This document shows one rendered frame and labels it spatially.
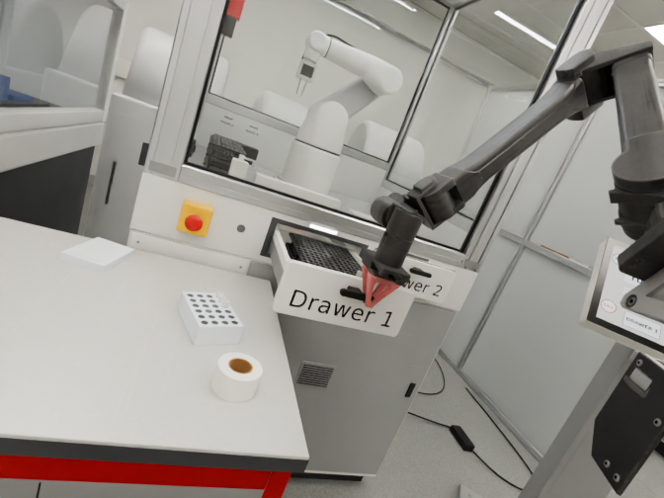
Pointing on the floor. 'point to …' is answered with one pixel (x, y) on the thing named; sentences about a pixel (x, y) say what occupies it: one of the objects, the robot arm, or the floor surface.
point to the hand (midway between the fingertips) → (369, 301)
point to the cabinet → (338, 370)
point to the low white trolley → (133, 380)
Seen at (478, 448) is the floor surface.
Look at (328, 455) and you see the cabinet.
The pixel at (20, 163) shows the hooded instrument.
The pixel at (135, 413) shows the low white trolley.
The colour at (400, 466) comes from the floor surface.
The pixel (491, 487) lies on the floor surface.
